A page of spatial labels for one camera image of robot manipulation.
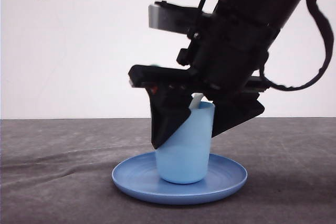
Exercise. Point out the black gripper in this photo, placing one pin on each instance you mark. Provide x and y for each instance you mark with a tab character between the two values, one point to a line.
218	62

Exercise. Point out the white plastic fork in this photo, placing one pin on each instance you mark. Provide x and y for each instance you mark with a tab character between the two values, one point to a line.
196	100

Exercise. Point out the light blue plastic cup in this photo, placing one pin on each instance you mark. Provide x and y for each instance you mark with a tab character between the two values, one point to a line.
183	158

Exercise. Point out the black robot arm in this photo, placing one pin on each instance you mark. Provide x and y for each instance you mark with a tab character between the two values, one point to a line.
275	12

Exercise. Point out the blue plastic plate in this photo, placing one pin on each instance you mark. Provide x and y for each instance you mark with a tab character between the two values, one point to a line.
138	177

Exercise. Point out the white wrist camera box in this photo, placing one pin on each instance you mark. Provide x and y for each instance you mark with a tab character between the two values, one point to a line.
178	19

